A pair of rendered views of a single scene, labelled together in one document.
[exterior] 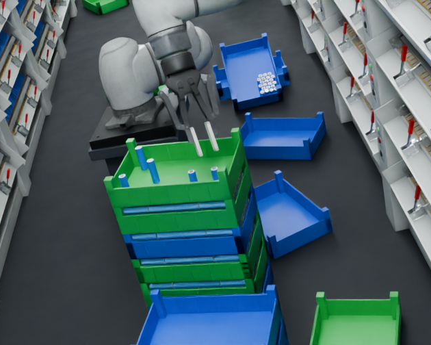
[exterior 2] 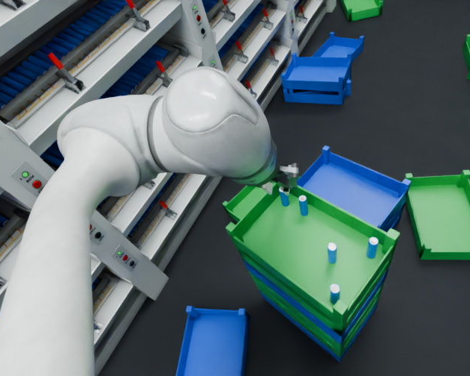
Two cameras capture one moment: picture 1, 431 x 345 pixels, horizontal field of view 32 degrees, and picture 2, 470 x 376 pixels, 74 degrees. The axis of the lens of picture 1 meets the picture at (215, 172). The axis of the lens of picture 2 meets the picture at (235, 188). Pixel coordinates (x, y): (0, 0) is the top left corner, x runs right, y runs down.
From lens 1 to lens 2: 194 cm
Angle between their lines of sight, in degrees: 92
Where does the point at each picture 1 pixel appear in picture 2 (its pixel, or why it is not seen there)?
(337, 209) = (171, 336)
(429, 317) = (218, 204)
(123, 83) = not seen: outside the picture
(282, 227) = (218, 351)
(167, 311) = not seen: hidden behind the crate
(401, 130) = (127, 210)
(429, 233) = (182, 198)
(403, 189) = (152, 244)
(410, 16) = (102, 64)
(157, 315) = not seen: hidden behind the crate
